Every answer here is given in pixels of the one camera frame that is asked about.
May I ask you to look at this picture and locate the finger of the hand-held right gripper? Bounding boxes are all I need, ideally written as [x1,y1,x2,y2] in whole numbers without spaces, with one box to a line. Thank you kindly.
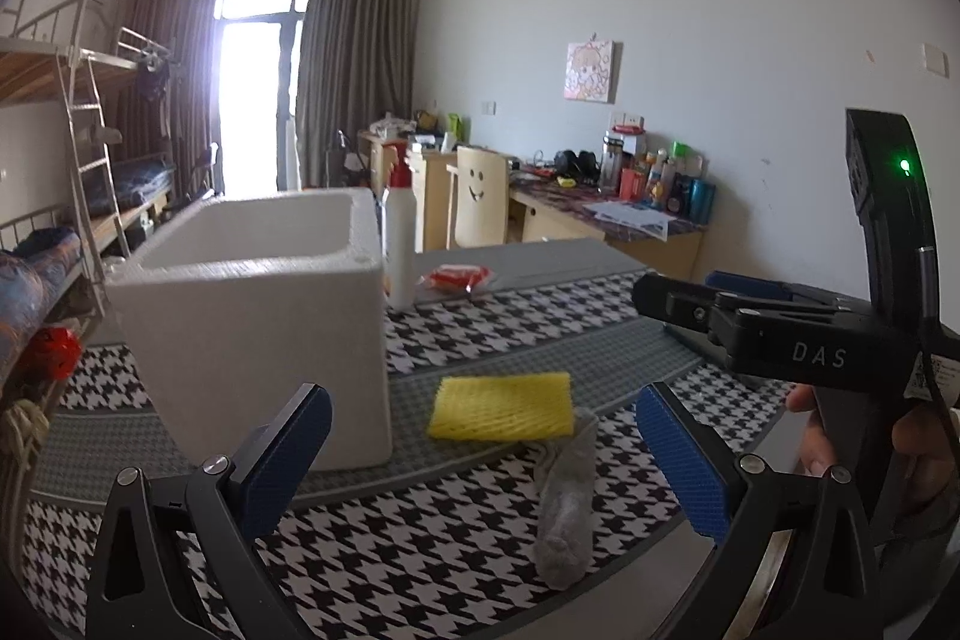
[632,271,796,371]
[705,270,848,308]

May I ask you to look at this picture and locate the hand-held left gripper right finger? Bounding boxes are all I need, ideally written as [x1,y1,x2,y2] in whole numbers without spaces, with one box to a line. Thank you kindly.
[635,382,901,640]

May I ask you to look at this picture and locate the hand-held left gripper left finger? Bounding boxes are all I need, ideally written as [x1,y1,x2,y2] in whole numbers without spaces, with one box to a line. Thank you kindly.
[84,383,333,640]

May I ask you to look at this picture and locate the white foam box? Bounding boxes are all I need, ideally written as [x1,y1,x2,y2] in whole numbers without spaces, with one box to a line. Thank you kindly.
[105,186,392,472]

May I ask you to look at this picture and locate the clear plastic bag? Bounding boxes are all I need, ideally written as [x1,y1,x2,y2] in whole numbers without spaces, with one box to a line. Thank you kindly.
[534,406,601,590]

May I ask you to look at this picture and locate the yellow sponge cloth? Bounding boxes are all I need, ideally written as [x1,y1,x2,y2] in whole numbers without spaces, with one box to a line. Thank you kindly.
[427,371,577,442]

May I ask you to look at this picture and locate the person's right hand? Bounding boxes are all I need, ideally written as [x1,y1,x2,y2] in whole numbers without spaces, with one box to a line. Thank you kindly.
[786,383,960,522]

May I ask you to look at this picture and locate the printed paper sheets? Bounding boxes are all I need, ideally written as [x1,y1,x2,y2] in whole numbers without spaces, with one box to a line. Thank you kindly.
[583,201,674,236]

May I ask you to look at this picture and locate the cluster of toiletry bottles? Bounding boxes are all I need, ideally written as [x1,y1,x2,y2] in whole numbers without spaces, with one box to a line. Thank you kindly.
[600,130,715,225]

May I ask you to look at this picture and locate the wooden desk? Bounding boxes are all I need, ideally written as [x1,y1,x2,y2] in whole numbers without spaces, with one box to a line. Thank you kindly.
[358,130,710,281]

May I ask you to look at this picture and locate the black headphones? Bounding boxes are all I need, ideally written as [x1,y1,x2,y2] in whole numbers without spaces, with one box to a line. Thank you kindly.
[553,149,599,182]

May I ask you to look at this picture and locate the houndstooth tablecloth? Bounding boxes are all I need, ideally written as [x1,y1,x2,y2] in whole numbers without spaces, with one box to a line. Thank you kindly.
[15,235,826,640]

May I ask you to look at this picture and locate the wooden smiley face chair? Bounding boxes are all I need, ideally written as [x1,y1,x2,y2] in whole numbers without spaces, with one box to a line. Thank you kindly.
[448,145,511,250]

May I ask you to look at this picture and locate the red packet in clear wrap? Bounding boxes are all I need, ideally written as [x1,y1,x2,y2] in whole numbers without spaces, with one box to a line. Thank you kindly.
[416,263,497,296]

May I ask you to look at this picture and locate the white red pump bottle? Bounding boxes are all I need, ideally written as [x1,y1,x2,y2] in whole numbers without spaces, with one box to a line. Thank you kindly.
[382,143,418,310]

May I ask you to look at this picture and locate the red round object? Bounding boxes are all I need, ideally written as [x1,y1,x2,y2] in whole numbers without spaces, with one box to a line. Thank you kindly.
[30,325,82,380]

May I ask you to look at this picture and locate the patterned blue mattress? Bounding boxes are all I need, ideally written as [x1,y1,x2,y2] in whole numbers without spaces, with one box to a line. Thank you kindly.
[0,226,83,378]

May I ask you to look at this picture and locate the plain blue mattress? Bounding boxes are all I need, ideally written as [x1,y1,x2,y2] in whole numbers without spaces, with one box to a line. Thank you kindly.
[82,160,173,210]

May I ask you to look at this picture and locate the metal bed ladder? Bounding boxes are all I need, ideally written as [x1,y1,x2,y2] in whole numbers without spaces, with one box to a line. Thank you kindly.
[58,51,132,319]

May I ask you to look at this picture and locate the glass balcony door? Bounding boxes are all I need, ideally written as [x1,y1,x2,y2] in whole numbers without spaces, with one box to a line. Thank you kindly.
[214,0,314,195]

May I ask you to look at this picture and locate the brown curtain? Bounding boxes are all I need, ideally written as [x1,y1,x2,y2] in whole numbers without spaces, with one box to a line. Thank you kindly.
[112,0,224,199]
[295,0,415,191]

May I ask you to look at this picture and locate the dark hanging clothes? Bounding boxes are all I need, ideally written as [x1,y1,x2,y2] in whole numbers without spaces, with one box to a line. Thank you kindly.
[139,59,170,101]

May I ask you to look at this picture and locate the grey metal bunk bed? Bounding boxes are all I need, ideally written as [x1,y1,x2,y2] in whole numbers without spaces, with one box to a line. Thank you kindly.
[0,0,98,401]
[75,26,181,251]

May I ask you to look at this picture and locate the cartoon wall poster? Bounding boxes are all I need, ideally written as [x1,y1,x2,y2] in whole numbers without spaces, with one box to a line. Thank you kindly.
[564,40,617,104]

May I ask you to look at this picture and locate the beige rope bundle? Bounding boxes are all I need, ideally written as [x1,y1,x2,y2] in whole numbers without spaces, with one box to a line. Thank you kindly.
[0,396,50,461]

